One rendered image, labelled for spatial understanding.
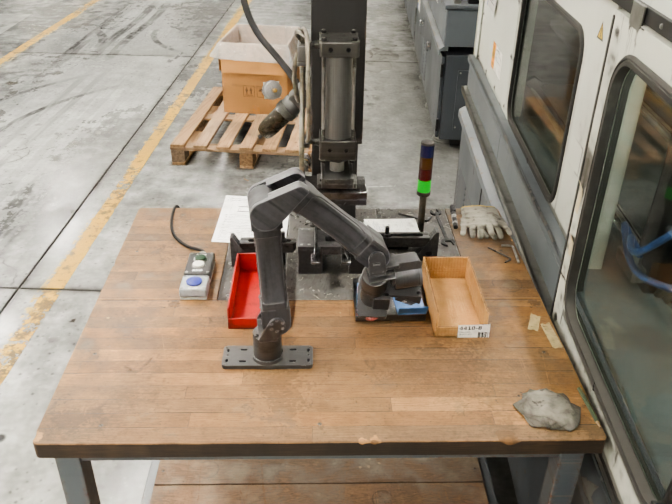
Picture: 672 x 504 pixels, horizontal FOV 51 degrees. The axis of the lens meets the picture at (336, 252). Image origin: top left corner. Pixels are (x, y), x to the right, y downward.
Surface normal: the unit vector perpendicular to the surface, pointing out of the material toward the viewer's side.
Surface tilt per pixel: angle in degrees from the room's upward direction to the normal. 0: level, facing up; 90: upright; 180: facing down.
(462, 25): 90
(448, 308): 0
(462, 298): 0
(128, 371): 0
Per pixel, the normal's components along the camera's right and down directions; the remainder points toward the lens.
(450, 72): -0.04, 0.51
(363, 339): 0.01, -0.86
